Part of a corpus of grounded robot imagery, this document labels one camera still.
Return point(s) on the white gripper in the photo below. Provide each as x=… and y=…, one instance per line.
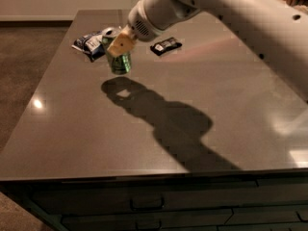
x=143, y=22

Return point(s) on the green soda can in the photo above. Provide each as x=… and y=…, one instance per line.
x=119, y=65

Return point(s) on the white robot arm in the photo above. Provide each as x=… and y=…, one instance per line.
x=275, y=32

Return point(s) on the black rxbar chocolate wrapper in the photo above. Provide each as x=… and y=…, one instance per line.
x=166, y=45

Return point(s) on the blue white chip bag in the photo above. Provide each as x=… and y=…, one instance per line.
x=90, y=45

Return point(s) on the upper drawer with handle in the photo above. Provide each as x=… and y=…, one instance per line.
x=89, y=202

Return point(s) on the drawer with handle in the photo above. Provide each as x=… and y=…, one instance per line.
x=148, y=221
x=89, y=202

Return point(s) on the lower drawer with handle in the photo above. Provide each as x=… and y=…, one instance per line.
x=148, y=221

